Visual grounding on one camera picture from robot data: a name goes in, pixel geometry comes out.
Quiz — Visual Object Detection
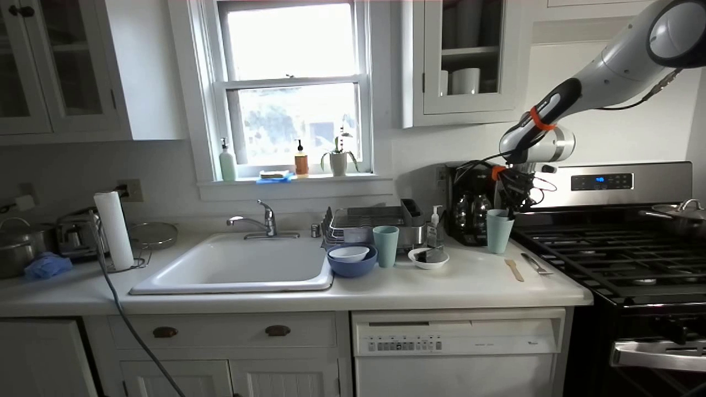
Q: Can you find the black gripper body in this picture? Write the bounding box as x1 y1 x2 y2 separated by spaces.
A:
491 166 534 211

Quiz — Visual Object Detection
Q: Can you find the grey-green cup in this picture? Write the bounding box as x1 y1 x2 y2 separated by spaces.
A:
485 209 514 235
488 232 512 254
373 224 399 267

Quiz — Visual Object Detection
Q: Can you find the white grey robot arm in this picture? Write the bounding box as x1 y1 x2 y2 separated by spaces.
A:
491 0 706 211

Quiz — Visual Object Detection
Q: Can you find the grey-green cup by sink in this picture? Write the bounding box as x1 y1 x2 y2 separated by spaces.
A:
373 224 399 267

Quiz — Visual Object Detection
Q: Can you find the black coffee maker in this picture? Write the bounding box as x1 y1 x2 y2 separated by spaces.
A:
445 161 494 246

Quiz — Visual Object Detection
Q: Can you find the soap dispenser bottle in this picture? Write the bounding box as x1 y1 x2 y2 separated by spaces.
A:
427 204 444 246

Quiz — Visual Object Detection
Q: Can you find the white bowl with black spoon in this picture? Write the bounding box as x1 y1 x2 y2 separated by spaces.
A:
409 246 451 268

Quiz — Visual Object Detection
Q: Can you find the white mug in cabinet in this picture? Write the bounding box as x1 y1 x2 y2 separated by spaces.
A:
451 69 482 95

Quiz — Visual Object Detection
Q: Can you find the black gas stove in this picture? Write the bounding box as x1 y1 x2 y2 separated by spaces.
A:
512 161 706 397

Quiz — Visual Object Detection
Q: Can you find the white dishwasher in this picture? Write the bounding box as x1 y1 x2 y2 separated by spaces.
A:
351 309 565 397

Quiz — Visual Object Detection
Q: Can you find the small potted plant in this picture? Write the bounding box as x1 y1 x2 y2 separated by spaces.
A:
319 135 360 177

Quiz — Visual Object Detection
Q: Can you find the metal dish rack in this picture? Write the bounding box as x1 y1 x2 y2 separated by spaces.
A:
322 198 424 254

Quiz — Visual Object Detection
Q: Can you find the blue bowl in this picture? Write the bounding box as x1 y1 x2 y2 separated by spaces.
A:
326 246 377 278

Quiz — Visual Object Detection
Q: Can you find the orange soap bottle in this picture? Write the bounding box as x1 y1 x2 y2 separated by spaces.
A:
293 139 308 174

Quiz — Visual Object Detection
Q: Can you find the chrome faucet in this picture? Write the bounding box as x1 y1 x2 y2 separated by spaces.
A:
226 198 277 238

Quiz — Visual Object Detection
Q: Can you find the blue dish on sill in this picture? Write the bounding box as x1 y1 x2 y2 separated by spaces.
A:
256 170 291 184

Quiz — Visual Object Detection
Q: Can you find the green bottle on sill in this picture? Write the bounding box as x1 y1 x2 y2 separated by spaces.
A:
219 139 236 180

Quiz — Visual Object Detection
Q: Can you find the white kitchen sink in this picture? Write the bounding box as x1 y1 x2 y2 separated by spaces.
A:
131 234 334 296

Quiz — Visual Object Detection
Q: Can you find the glass lid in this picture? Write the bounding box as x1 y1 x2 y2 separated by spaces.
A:
137 222 179 248

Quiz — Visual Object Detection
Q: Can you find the paper towel roll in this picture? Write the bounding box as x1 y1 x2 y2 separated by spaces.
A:
93 191 135 270

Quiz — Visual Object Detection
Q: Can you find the silver toaster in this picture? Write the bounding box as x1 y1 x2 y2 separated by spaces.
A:
57 206 98 260

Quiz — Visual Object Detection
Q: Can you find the blue sponge cloth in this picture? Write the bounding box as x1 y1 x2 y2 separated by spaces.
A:
24 250 72 279

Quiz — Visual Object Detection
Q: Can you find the metal pot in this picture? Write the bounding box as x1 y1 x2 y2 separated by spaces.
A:
0 217 38 278

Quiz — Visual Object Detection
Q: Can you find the black power cable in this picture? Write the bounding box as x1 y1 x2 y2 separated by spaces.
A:
91 211 187 397

